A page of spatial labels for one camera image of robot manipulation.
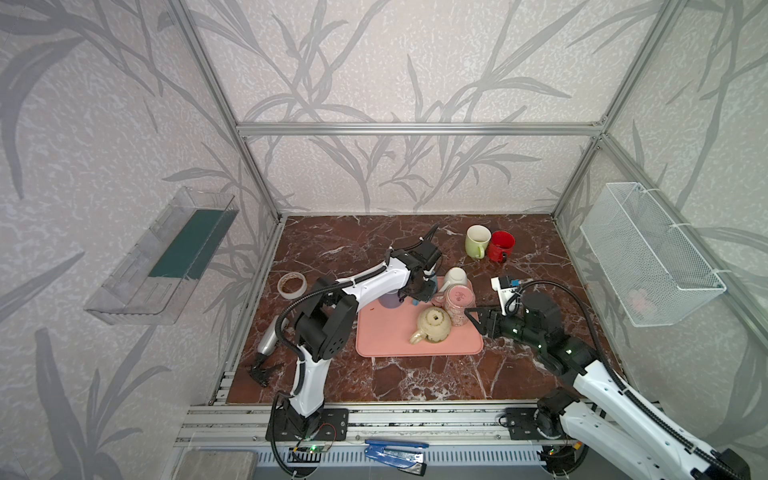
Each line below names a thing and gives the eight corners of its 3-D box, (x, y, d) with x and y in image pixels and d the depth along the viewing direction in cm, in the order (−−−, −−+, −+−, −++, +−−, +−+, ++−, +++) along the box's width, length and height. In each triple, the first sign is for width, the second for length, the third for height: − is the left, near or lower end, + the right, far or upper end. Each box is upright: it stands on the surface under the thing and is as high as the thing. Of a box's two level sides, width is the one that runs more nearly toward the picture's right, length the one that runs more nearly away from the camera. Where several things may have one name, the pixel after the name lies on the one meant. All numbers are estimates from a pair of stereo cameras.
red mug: (480, 256, 111) (485, 240, 104) (492, 242, 115) (498, 227, 108) (500, 268, 107) (507, 253, 100) (512, 254, 111) (519, 239, 104)
